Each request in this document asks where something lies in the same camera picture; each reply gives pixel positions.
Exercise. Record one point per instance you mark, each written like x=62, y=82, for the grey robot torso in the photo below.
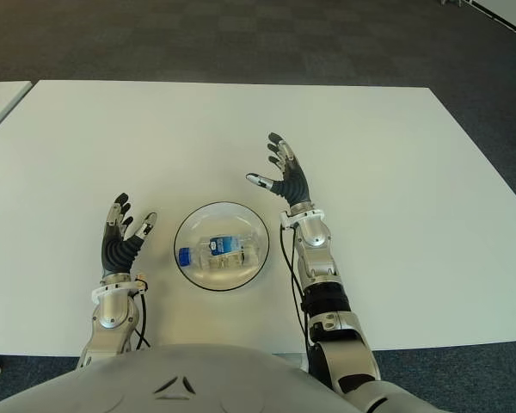
x=176, y=378

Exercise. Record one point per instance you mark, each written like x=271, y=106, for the white black-rimmed plate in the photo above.
x=221, y=275

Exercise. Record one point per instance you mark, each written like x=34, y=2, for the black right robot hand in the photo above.
x=294, y=185

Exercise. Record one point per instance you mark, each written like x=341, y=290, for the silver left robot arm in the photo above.
x=112, y=318

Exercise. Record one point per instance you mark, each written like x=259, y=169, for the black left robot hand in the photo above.
x=118, y=251

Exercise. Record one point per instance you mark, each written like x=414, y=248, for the clear blue-capped water bottle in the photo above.
x=217, y=254

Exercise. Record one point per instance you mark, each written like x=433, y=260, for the white board panel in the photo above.
x=511, y=17

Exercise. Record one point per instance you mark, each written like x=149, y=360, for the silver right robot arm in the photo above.
x=331, y=301

